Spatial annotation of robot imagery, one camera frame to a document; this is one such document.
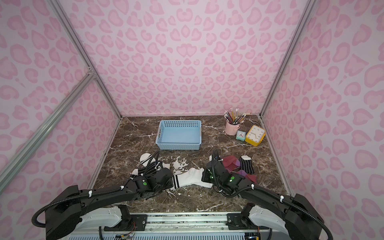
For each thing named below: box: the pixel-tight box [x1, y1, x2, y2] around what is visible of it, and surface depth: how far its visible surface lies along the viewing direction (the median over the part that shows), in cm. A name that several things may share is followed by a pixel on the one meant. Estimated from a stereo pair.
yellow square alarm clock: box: [245, 125, 266, 147], surface depth 106 cm
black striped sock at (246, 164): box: [240, 155, 255, 174], surface depth 92 cm
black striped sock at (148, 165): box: [130, 153, 171, 180], surface depth 92 cm
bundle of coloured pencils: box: [224, 107, 247, 125], surface depth 105 cm
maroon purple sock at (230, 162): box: [222, 155, 241, 173], surface depth 92 cm
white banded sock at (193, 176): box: [170, 167, 213, 190], surface depth 88 cm
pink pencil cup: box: [225, 120, 241, 136], surface depth 105 cm
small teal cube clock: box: [236, 130, 246, 141], surface depth 106 cm
